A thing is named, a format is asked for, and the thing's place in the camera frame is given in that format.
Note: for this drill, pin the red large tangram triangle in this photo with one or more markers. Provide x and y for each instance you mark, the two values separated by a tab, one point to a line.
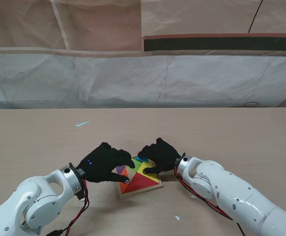
140	184

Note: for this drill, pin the orange tangram parallelogram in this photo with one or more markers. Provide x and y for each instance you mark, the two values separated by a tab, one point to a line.
123	180

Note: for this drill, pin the white pointed paper scrap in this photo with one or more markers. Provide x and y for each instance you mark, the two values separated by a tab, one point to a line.
177	217

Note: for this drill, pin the natural wood tangram triangle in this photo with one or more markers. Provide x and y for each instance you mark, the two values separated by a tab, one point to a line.
132	173

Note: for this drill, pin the purple tangram triangle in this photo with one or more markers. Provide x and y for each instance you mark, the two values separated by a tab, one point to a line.
121	169

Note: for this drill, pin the black strip with red edge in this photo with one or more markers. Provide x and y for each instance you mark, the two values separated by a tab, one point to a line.
219	44

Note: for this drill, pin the green tangram square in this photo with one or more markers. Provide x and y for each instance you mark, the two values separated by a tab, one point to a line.
137	165

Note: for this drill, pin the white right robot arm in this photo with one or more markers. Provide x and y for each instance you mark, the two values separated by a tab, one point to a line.
231	191

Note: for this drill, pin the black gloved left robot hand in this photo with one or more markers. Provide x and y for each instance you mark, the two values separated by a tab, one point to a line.
103	163

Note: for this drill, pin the marble print backdrop sheet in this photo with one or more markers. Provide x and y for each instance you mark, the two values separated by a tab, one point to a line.
133	78

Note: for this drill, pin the yellow large tangram triangle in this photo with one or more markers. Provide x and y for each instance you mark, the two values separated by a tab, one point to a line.
151	175

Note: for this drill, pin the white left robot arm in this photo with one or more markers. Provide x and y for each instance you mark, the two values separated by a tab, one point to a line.
27	204

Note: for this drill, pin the beige paper backdrop sheet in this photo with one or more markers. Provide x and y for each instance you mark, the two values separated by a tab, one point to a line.
96	24

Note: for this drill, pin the light blue tape scrap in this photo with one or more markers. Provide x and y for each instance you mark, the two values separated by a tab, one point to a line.
82	123

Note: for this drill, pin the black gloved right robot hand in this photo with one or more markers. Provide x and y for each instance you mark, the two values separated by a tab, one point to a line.
162	157

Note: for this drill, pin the blue small tangram triangle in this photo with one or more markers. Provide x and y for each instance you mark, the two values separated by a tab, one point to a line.
143	159

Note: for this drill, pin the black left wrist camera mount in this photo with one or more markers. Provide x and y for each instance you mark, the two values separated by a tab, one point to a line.
81	195

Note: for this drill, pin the square wooden tangram tray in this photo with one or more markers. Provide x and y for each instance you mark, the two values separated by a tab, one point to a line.
143	193

